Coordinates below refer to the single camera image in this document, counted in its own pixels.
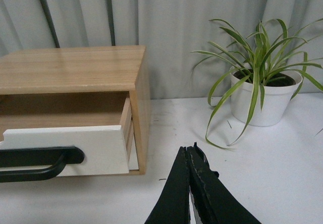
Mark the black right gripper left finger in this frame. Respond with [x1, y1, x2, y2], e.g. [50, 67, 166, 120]
[145, 147, 190, 223]

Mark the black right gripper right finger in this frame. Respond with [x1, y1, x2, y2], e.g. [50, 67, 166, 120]
[186, 143, 259, 223]

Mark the white drawer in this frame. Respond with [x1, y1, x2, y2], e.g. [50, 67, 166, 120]
[129, 154, 139, 171]
[1, 94, 133, 176]

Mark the wooden drawer cabinet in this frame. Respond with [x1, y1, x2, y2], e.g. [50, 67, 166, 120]
[1, 46, 150, 175]

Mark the white plant pot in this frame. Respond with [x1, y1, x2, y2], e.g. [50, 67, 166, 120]
[231, 71, 303, 127]

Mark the green spider plant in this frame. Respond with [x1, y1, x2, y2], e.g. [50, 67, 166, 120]
[191, 18, 323, 150]

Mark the black upper drawer handle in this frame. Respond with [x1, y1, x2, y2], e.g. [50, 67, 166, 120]
[1, 146, 85, 183]

